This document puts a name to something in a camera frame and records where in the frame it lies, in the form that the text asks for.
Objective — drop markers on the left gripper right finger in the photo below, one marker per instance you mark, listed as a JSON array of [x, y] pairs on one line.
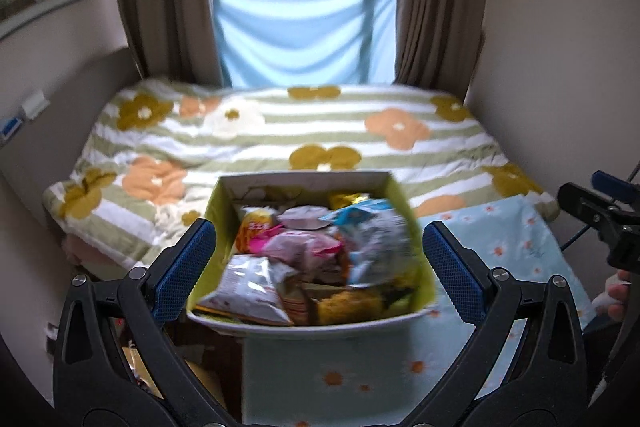
[[524, 364]]

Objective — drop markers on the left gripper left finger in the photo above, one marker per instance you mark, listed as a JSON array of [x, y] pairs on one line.
[[93, 383]]

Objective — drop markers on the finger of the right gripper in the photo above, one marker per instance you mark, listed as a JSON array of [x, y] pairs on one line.
[[584, 205], [622, 191]]

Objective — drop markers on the silver Oishi snack bag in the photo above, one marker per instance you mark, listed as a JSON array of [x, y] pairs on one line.
[[249, 290]]

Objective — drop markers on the clear waffle cookie bag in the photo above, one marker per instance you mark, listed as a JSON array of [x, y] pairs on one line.
[[345, 307]]

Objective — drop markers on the cheese stick snack bag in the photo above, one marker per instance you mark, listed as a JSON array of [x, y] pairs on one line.
[[253, 221]]

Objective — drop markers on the pink striped snack bag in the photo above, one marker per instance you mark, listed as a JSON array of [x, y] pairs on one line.
[[302, 250]]

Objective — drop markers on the gold foil snack bag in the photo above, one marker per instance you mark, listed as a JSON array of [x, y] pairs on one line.
[[340, 200]]

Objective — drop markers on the person's right hand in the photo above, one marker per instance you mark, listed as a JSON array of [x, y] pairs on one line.
[[613, 301]]

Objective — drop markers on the light blue daisy tablecloth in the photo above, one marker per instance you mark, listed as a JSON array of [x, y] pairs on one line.
[[377, 378]]

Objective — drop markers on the floral striped duvet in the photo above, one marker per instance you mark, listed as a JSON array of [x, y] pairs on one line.
[[157, 149]]

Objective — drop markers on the yellow-green cardboard box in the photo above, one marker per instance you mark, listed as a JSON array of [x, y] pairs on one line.
[[405, 298]]

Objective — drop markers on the white cartoon snack bag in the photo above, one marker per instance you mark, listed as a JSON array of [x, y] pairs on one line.
[[377, 251]]

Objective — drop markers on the grey bed headboard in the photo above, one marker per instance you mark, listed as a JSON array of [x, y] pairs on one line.
[[45, 151]]

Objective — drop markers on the blue-white snack bag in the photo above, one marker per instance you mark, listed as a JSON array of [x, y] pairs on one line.
[[365, 211]]

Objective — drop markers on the white sealed snack pouch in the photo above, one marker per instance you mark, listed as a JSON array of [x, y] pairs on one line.
[[305, 218]]

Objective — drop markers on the blue box on headboard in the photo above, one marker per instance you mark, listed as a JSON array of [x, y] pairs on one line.
[[8, 127]]

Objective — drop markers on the white box on headboard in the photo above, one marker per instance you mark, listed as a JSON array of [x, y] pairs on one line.
[[34, 105]]

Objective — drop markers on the light blue window cloth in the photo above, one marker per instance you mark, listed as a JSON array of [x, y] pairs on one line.
[[305, 43]]

